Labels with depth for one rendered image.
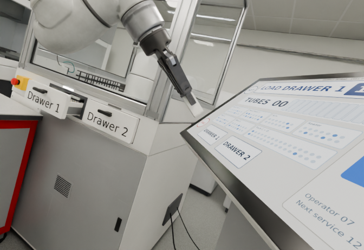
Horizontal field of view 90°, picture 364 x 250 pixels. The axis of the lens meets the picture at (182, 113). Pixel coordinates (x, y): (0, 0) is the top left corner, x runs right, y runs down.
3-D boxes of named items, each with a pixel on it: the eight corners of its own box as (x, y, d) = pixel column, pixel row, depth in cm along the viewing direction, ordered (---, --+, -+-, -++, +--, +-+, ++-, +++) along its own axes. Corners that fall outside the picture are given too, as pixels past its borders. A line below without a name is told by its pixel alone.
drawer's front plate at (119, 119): (129, 143, 75) (137, 119, 75) (82, 121, 86) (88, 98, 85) (132, 143, 77) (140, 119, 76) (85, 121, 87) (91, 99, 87)
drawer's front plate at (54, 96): (61, 119, 79) (67, 95, 78) (23, 100, 89) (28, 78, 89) (65, 119, 81) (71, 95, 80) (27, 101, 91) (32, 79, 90)
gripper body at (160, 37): (166, 20, 41) (187, 58, 43) (161, 31, 49) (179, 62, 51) (137, 38, 40) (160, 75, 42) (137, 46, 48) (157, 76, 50)
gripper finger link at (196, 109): (190, 90, 49) (191, 90, 48) (203, 111, 51) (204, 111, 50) (181, 96, 48) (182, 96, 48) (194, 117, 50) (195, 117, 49)
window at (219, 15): (170, 87, 76) (237, -126, 70) (169, 87, 77) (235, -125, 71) (213, 105, 157) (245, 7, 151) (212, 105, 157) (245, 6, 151)
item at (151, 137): (148, 155, 74) (158, 122, 73) (11, 89, 110) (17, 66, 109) (205, 138, 162) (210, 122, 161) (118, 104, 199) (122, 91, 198)
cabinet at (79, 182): (96, 330, 79) (150, 157, 73) (-20, 211, 116) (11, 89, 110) (179, 219, 168) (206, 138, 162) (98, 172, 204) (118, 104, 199)
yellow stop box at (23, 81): (19, 90, 99) (22, 77, 99) (12, 86, 102) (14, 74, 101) (30, 91, 104) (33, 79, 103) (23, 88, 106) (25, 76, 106)
